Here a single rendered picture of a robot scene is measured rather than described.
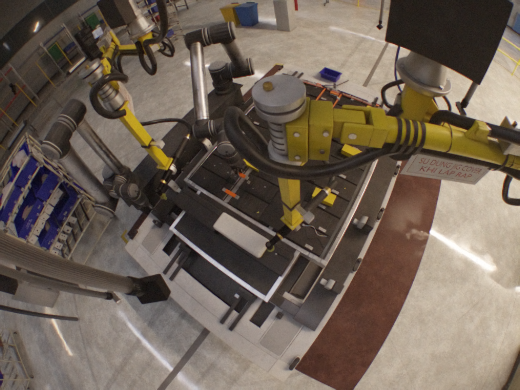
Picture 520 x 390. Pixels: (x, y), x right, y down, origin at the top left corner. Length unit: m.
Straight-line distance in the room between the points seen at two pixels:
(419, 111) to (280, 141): 0.40
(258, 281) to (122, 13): 1.65
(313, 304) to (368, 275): 1.12
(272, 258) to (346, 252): 0.54
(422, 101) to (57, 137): 1.58
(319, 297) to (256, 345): 0.53
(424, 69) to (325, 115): 0.28
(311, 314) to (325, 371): 1.14
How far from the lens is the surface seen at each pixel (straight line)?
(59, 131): 1.43
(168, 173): 1.37
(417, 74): 0.60
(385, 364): 2.70
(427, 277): 2.83
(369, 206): 1.73
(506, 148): 0.67
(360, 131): 0.48
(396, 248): 2.68
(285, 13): 6.22
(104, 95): 1.04
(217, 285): 1.73
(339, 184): 1.61
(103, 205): 2.00
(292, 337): 1.58
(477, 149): 0.63
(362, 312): 2.49
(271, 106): 0.42
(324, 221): 1.48
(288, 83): 0.46
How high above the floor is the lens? 2.39
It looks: 62 degrees down
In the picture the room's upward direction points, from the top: 20 degrees counter-clockwise
